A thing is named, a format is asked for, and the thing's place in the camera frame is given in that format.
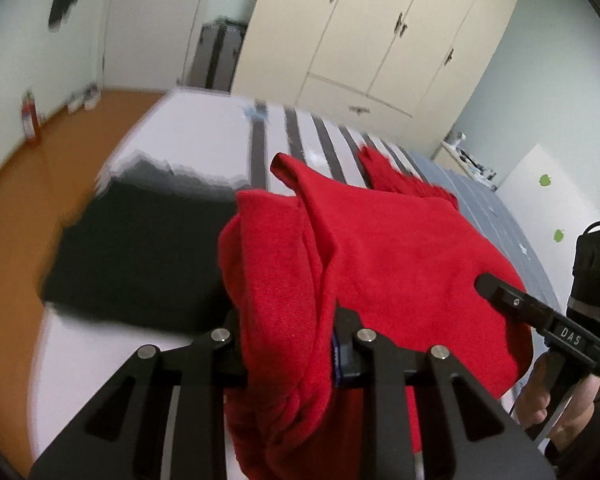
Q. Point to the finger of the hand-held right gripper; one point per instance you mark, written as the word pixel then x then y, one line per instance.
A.
pixel 510 300

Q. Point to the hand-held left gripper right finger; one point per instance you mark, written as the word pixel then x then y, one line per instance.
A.
pixel 352 360

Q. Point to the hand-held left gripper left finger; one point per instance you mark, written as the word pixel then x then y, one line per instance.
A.
pixel 220 360

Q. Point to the red sweater with yellow tag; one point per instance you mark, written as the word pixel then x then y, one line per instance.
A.
pixel 390 260

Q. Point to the person's right forearm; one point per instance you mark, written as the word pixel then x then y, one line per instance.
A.
pixel 590 450

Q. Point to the black folded clothes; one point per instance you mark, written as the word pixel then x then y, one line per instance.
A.
pixel 140 260

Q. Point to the person's right hand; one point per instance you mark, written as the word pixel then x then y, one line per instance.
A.
pixel 532 395

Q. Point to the green apple sticker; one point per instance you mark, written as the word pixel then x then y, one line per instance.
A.
pixel 545 180
pixel 559 235

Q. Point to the white headboard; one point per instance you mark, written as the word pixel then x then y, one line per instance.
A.
pixel 580 195

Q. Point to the white nightstand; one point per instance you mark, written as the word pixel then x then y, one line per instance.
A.
pixel 467 165

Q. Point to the red garment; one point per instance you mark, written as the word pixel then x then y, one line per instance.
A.
pixel 405 180

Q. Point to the small white fan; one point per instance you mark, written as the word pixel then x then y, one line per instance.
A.
pixel 457 138

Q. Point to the white mattress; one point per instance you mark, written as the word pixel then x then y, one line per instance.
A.
pixel 195 125

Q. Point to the cream wardrobe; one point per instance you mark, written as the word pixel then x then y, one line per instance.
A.
pixel 380 25

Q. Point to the dark ribbed suitcase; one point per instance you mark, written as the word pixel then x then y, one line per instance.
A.
pixel 217 55

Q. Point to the red fire extinguisher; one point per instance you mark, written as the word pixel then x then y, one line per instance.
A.
pixel 30 120

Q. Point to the white door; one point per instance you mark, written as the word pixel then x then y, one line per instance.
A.
pixel 145 15

